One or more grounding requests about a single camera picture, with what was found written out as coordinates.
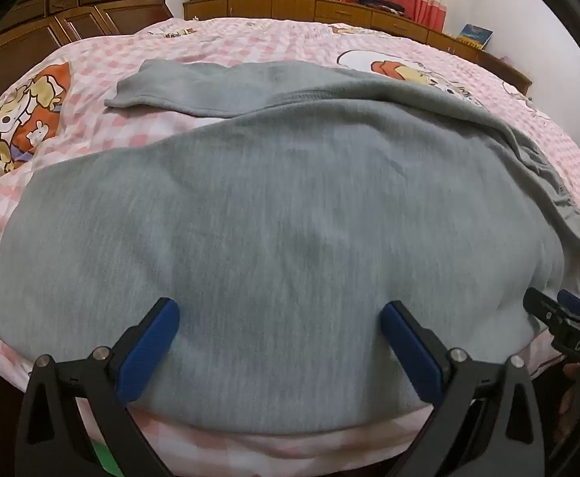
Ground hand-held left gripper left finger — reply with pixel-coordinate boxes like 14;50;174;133
14;297;180;477

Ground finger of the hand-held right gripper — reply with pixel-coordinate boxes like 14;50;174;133
557;289;580;322
523;287;576;333

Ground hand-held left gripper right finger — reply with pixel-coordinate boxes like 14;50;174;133
378;301;562;477

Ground grey pants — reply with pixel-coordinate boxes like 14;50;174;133
0;58;580;437

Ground person's right hand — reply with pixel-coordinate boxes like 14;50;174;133
557;362;580;445

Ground pink checked cartoon blanket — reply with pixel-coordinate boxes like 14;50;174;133
0;16;580;468

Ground blue book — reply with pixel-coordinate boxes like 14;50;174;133
458;23;495;51

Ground long wooden cabinet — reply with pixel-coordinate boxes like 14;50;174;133
183;0;534;96

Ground dark folded clothes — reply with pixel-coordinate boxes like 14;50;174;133
356;0;406;15

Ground wooden headboard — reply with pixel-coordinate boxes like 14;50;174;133
0;0;174;91

